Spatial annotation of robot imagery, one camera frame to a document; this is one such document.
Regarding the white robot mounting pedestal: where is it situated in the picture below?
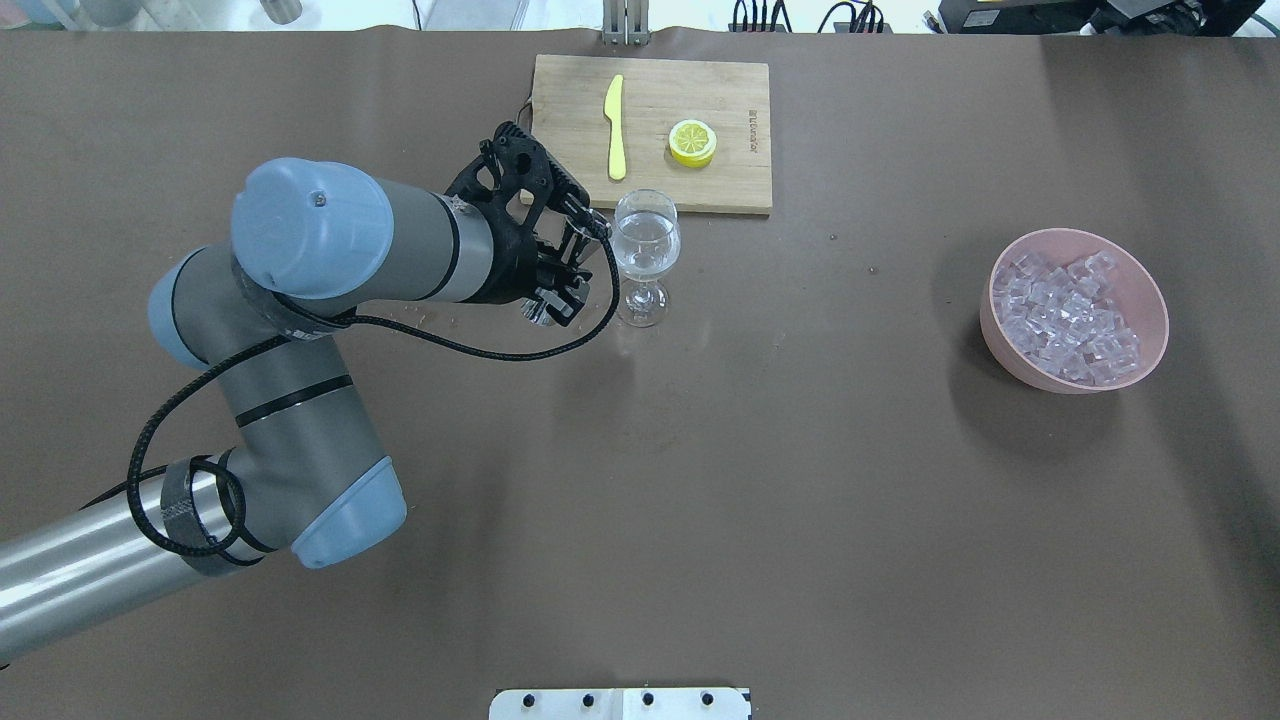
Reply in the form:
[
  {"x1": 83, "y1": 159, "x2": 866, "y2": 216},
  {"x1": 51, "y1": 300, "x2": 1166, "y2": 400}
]
[{"x1": 488, "y1": 685, "x2": 754, "y2": 719}]

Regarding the yellow plastic knife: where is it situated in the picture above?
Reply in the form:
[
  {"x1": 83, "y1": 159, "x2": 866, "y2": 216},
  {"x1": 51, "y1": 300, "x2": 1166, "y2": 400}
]
[{"x1": 603, "y1": 74, "x2": 628, "y2": 181}]

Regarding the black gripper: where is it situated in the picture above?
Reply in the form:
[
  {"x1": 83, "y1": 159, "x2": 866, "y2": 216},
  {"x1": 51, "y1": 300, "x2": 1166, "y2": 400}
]
[{"x1": 484, "y1": 196, "x2": 612, "y2": 327}]

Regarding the clear wine glass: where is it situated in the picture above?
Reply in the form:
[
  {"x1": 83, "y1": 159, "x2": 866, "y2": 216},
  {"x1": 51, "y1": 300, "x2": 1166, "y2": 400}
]
[{"x1": 613, "y1": 190, "x2": 681, "y2": 328}]

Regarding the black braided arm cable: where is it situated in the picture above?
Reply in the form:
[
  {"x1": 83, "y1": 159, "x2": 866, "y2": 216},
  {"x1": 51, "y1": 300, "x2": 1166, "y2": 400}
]
[{"x1": 125, "y1": 195, "x2": 622, "y2": 559}]

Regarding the yellow lemon slice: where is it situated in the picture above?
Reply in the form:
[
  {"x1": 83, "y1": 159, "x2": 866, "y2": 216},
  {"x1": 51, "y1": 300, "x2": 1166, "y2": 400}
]
[{"x1": 667, "y1": 119, "x2": 718, "y2": 169}]

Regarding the bamboo cutting board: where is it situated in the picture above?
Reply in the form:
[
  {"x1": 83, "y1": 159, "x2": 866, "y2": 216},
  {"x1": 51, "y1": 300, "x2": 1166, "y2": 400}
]
[{"x1": 531, "y1": 55, "x2": 773, "y2": 217}]

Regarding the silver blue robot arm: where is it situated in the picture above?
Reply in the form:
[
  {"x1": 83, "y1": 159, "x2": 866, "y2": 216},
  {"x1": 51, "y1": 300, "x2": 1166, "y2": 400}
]
[{"x1": 3, "y1": 149, "x2": 618, "y2": 665}]

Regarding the pink bowl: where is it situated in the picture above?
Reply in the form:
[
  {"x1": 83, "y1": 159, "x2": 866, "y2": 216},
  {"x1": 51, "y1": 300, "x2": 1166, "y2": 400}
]
[{"x1": 979, "y1": 228, "x2": 1170, "y2": 395}]

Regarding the steel double jigger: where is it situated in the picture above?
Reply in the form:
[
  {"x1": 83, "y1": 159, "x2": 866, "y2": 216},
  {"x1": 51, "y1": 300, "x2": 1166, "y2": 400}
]
[{"x1": 522, "y1": 299, "x2": 556, "y2": 327}]

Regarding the aluminium frame post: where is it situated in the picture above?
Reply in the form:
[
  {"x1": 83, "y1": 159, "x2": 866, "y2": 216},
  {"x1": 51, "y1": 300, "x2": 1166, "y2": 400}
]
[{"x1": 602, "y1": 0, "x2": 652, "y2": 47}]

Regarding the clear ice cubes pile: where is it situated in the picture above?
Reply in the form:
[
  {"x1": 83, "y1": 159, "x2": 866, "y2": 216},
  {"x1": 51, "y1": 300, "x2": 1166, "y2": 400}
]
[{"x1": 993, "y1": 251, "x2": 1140, "y2": 387}]

